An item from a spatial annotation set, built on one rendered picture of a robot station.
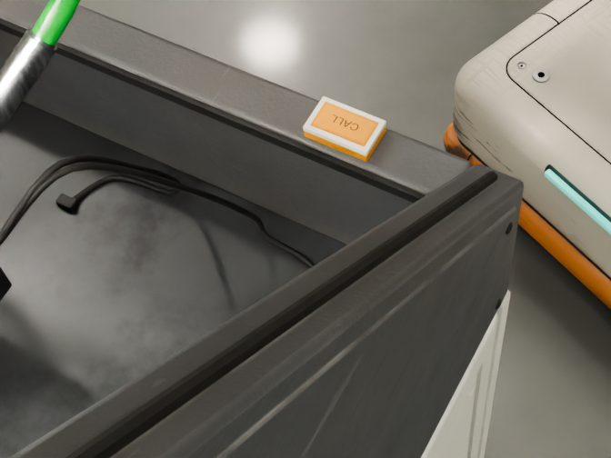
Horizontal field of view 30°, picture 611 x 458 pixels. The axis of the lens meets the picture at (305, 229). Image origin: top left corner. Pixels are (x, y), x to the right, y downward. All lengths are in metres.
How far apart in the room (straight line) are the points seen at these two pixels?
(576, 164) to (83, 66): 0.88
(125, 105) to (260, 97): 0.13
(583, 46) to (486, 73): 0.15
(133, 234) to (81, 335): 0.09
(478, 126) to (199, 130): 0.89
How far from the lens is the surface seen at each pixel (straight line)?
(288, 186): 0.86
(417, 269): 0.57
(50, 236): 0.94
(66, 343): 0.89
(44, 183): 0.73
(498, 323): 0.94
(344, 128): 0.79
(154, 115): 0.89
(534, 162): 1.64
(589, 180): 1.60
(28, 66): 0.61
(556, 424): 1.73
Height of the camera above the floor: 1.60
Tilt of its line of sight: 59 degrees down
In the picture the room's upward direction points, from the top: 9 degrees counter-clockwise
